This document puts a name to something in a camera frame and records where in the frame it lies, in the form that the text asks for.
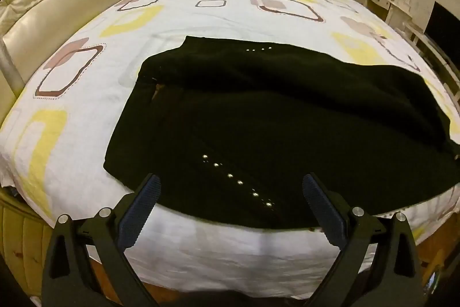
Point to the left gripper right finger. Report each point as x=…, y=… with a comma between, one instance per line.
x=377, y=264

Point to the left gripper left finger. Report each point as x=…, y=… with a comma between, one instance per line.
x=68, y=277

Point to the black pants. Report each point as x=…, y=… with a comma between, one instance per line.
x=231, y=128

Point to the patterned white bed sheet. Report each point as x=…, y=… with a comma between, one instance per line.
x=54, y=139

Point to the white tv console shelf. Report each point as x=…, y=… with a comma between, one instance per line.
x=440, y=63

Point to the white vanity dresser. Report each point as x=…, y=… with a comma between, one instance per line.
x=395, y=13

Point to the black wall television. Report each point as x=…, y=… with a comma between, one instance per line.
x=443, y=29

